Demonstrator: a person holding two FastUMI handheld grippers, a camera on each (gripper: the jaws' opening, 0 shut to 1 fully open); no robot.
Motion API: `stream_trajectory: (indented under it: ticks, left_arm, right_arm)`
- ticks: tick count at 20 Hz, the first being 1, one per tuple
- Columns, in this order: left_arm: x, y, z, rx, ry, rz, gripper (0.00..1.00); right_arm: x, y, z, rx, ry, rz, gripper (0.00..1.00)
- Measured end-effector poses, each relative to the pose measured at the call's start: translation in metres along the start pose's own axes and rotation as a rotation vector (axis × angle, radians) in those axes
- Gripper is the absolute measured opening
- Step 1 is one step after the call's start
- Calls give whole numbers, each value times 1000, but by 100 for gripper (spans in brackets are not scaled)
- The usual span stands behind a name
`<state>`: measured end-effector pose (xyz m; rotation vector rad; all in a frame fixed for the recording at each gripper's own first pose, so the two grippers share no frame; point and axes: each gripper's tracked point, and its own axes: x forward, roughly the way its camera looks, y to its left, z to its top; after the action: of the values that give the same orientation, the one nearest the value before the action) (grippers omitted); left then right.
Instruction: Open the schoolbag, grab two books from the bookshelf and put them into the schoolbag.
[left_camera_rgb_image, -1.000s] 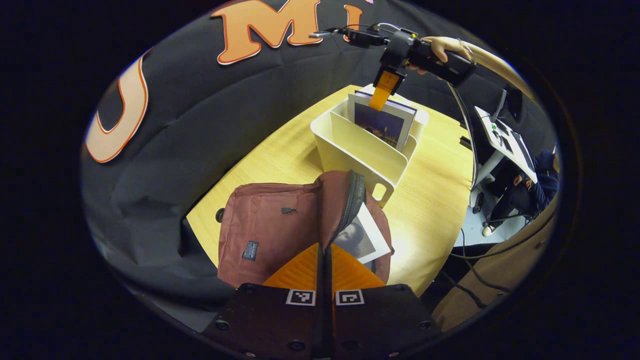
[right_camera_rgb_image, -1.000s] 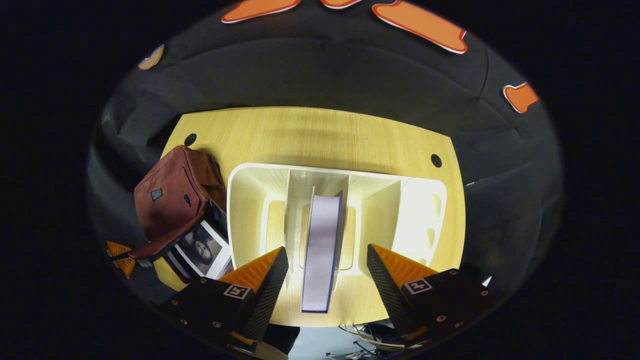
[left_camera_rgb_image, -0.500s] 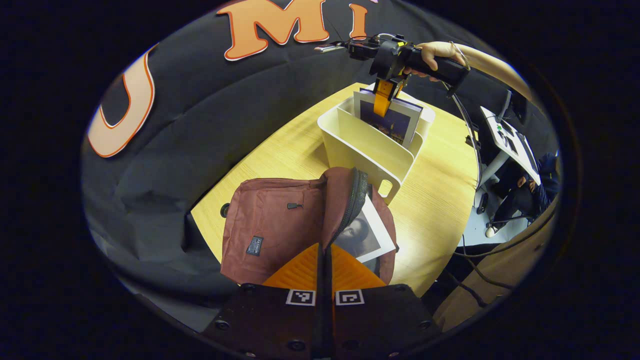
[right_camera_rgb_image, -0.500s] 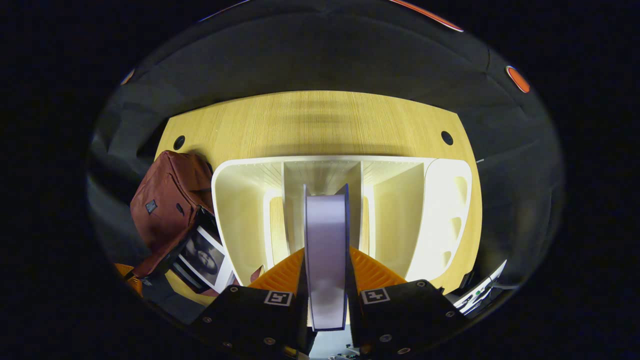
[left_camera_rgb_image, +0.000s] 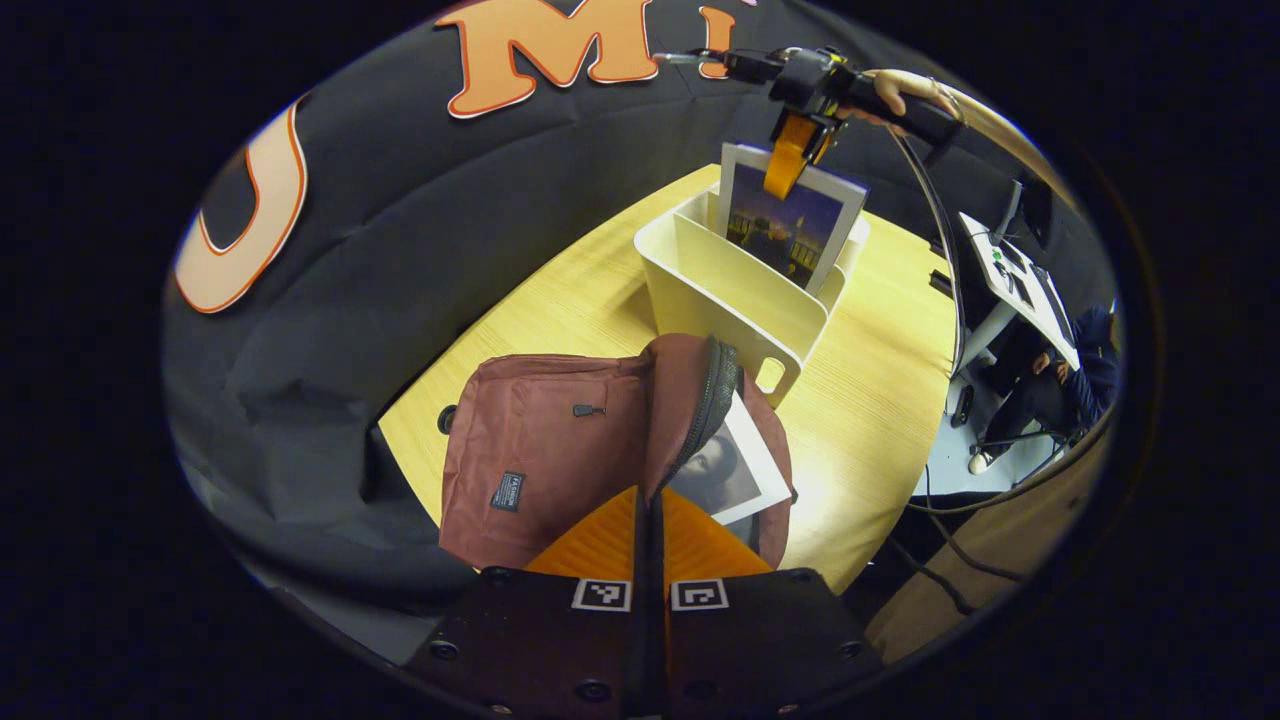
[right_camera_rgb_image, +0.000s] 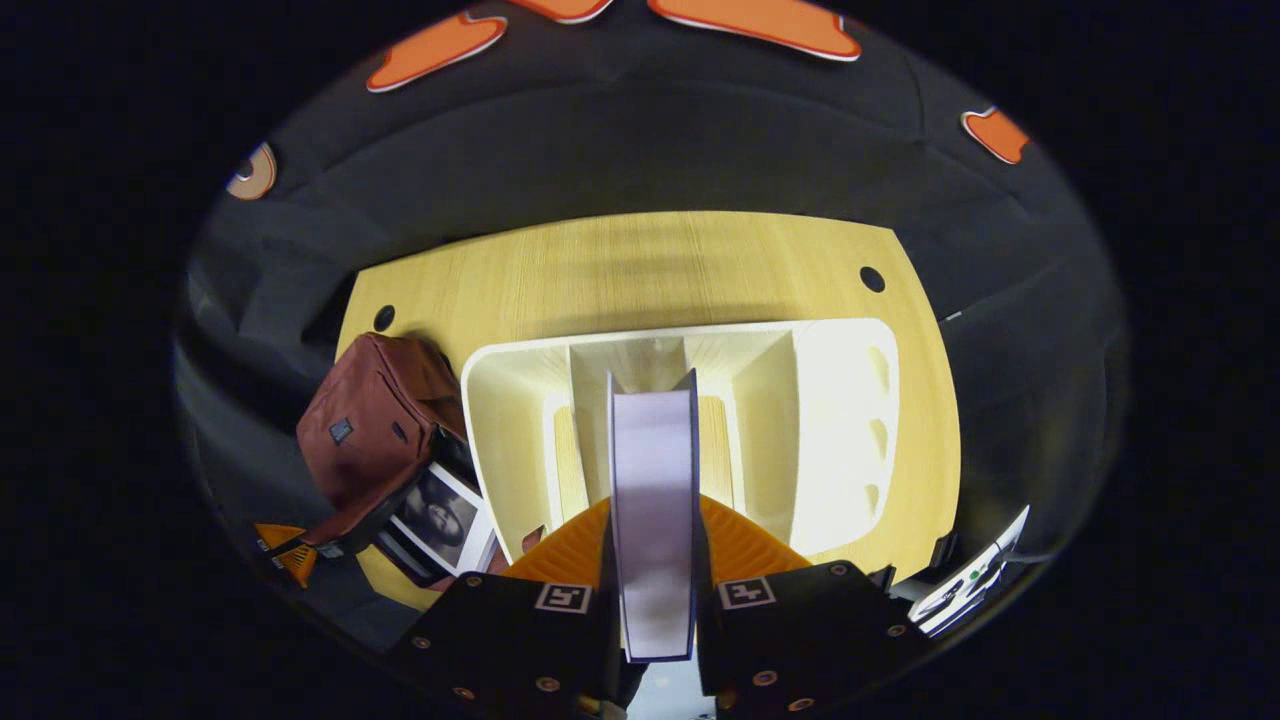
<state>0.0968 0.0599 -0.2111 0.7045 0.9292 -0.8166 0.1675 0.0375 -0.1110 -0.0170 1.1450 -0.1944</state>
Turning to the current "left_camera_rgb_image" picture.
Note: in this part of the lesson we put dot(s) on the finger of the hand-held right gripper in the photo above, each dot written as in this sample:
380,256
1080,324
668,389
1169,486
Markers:
787,160

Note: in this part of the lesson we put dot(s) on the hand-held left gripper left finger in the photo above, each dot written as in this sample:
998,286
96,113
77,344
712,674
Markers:
540,640

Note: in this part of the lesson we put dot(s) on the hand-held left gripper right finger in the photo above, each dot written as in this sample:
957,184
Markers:
760,640

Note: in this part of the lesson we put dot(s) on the blue night cover book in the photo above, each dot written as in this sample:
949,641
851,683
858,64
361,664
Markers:
790,225

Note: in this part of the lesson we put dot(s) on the white plastic bookshelf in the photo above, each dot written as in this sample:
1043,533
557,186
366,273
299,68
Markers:
720,300

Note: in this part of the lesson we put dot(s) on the grey portrait cover book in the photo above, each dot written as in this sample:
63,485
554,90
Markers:
735,470

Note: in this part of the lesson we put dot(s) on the maroon schoolbag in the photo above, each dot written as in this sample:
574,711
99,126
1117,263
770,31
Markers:
540,450

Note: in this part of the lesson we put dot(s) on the brown wooden panel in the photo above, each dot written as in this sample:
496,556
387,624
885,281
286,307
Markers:
1000,560

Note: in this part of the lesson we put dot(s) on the black monitor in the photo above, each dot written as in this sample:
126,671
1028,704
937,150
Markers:
1038,205

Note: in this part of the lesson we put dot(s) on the white side desk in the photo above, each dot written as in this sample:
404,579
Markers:
1030,295

